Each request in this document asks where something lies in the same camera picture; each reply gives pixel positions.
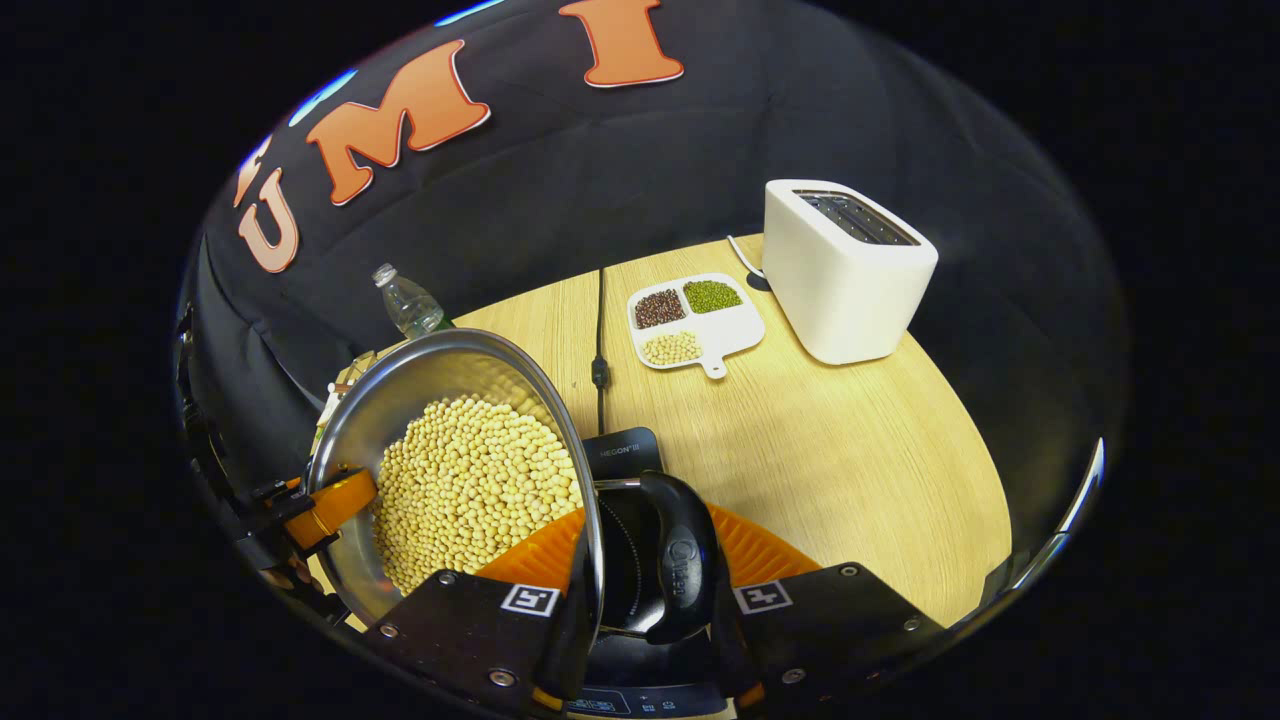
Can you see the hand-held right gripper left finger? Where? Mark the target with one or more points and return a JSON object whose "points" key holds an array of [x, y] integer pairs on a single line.
{"points": [[572, 640]]}

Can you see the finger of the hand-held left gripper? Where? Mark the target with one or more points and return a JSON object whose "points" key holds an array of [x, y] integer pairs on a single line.
{"points": [[335, 500]]}

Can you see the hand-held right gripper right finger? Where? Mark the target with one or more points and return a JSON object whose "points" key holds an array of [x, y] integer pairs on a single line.
{"points": [[735, 655]]}

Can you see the black induction cooktop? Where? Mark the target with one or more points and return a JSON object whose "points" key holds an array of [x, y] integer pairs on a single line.
{"points": [[625, 450]]}

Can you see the pile of soybeans in pot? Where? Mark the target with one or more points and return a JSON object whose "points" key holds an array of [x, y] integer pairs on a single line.
{"points": [[470, 490]]}

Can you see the clear plastic water bottle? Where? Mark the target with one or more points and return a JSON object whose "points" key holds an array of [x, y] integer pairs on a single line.
{"points": [[410, 300]]}

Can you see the small pile of soybeans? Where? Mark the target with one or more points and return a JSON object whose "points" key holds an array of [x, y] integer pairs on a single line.
{"points": [[672, 348]]}

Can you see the white divided plate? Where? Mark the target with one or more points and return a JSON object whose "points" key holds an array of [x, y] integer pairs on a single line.
{"points": [[735, 330]]}

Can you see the pile of red beans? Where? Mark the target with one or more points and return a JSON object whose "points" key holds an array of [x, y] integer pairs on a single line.
{"points": [[660, 309]]}

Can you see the pile of green mung beans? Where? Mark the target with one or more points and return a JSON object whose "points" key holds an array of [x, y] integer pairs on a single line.
{"points": [[712, 297]]}

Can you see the white toaster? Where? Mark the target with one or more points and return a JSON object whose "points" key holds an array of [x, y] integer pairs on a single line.
{"points": [[850, 290]]}

